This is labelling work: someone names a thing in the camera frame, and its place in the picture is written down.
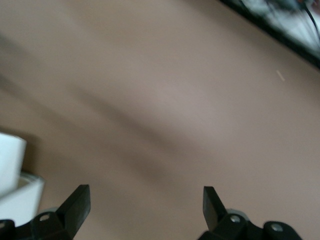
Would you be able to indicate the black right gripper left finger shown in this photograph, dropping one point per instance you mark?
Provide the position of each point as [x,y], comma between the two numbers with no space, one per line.
[75,207]

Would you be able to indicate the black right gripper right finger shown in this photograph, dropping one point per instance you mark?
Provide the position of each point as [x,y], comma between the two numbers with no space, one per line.
[212,210]

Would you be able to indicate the white plastic drawer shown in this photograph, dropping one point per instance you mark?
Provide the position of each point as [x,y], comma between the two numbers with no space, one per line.
[22,200]

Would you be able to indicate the white drawer cabinet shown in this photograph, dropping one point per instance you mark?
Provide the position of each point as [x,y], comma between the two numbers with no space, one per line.
[10,160]

